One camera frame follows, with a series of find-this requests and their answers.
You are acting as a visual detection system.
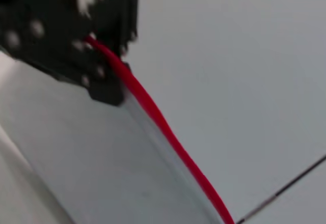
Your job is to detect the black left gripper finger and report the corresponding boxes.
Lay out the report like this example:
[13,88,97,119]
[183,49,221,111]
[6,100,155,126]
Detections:
[96,0,140,55]

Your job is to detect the red document bag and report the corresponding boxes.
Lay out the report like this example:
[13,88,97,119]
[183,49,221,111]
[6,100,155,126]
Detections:
[0,34,236,224]

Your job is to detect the thin dark wall strip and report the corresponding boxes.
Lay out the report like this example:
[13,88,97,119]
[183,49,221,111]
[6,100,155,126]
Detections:
[235,154,326,224]

